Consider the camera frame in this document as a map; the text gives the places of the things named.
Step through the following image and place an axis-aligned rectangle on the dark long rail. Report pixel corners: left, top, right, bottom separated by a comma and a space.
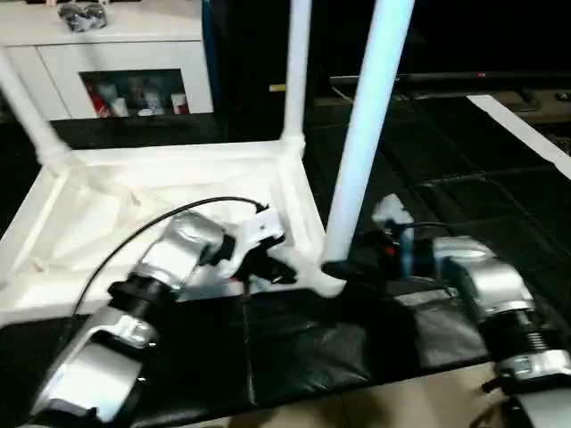
330, 73, 571, 91

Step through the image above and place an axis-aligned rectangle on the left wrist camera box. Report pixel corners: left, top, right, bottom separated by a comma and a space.
227, 212, 287, 279

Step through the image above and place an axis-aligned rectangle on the white glass-door cabinet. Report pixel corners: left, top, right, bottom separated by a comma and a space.
0, 0, 215, 122

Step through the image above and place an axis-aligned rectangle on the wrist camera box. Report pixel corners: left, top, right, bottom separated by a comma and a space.
227, 212, 287, 279
370, 196, 417, 236

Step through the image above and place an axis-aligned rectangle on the white flat strip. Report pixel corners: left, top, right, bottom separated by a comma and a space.
468, 94, 571, 181

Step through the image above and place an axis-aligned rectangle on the white plastic table leg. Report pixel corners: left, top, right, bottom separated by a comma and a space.
0, 49, 70, 167
280, 0, 314, 154
319, 0, 417, 279

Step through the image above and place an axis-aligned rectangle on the white plastic table top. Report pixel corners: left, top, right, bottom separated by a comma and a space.
0, 138, 349, 327

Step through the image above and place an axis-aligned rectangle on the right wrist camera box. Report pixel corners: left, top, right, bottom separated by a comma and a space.
370, 196, 417, 236

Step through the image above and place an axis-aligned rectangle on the grey crumpled object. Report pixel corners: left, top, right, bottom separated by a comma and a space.
57, 3, 109, 33

